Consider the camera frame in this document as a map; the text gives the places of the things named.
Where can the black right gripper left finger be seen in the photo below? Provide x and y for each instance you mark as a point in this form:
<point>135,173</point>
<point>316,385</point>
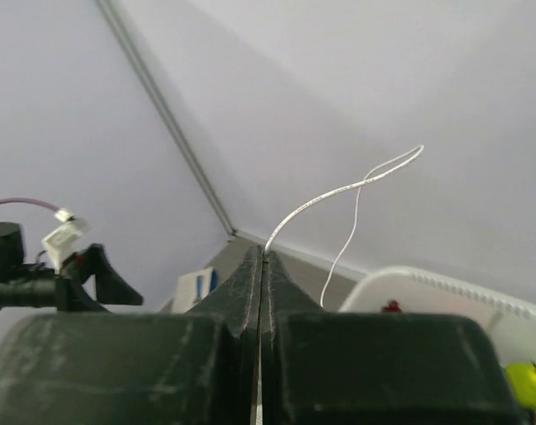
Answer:
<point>198,367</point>

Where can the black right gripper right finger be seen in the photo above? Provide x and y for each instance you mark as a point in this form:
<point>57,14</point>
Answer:
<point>319,367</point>

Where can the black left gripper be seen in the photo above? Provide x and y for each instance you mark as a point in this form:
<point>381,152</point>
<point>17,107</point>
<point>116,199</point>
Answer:
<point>110,287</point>

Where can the yellow green pear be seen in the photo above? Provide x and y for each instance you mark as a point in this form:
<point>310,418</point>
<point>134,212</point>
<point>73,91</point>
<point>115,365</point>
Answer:
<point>522,380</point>

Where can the white blue razor package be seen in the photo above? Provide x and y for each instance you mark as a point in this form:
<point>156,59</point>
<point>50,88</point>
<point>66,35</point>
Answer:
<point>192,288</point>

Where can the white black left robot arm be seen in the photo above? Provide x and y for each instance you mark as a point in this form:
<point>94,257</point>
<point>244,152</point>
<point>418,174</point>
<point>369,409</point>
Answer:
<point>85,282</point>

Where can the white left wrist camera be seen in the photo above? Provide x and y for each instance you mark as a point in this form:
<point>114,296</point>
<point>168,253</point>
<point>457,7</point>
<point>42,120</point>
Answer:
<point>59,243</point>

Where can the white plastic fruit basket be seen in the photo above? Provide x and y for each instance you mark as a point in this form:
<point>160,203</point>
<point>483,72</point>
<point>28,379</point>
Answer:
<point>509,322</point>

